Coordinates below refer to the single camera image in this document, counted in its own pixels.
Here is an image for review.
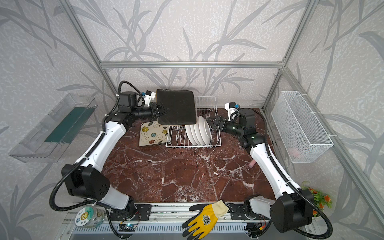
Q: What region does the yellow black work glove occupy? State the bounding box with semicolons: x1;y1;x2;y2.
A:
182;200;229;240

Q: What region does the artificial flower plant pot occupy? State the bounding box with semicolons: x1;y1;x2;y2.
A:
302;185;333;212

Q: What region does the purple pink brush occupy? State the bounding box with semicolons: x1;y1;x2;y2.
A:
249;160;257;168

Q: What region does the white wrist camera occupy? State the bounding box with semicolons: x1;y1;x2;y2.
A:
225;102;240;122
142;91;156;107

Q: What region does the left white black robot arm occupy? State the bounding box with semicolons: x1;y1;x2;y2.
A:
49;81;171;217

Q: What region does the pink object in basket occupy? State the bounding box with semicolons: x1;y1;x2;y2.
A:
288;147;303;159

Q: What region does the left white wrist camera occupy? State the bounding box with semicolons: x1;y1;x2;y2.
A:
142;91;156;107

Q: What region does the green circuit board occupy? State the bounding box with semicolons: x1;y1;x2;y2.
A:
119;222;139;232

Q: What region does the white wire mesh wall basket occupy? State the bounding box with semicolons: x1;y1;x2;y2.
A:
271;91;334;164

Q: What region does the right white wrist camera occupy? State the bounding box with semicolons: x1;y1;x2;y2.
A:
225;102;240;122

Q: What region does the aluminium mounting rail base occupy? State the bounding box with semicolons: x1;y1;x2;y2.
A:
55;202;306;240

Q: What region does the clear acrylic wall shelf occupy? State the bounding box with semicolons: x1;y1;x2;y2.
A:
9;94;98;163

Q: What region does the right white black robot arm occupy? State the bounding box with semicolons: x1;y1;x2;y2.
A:
207;108;333;240

